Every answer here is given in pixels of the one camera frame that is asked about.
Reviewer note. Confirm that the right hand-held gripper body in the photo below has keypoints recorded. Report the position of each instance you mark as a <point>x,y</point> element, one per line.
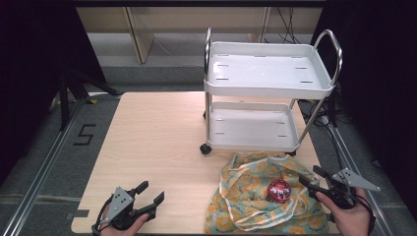
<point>350,179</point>

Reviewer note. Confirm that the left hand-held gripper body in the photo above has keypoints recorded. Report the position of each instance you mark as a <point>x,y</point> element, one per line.
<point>119,205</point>

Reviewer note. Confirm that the red round can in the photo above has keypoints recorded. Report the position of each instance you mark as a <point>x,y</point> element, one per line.
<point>279,190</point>

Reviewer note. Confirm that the floral cloth bag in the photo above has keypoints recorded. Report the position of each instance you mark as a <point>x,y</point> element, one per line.
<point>242,196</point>

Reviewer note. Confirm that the white two-tier cart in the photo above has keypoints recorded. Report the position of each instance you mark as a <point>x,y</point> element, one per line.
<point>262,70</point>

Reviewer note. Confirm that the person's left hand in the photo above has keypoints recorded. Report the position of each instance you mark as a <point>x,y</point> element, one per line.
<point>131,229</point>

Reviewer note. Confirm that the person's right hand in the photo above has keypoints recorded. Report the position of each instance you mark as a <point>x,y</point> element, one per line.
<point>352,221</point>

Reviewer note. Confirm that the dark curtain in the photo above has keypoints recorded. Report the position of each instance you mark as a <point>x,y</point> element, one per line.
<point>32,65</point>
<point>380,82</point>

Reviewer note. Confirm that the black metal stand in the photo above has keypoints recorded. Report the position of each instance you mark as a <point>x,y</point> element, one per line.
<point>64,98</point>

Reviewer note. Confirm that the light wooden furniture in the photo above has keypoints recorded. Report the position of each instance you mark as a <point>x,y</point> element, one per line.
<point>141,36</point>

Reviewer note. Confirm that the metal floor rail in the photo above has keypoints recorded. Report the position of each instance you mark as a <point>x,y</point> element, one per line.
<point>357,177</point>
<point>39,177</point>

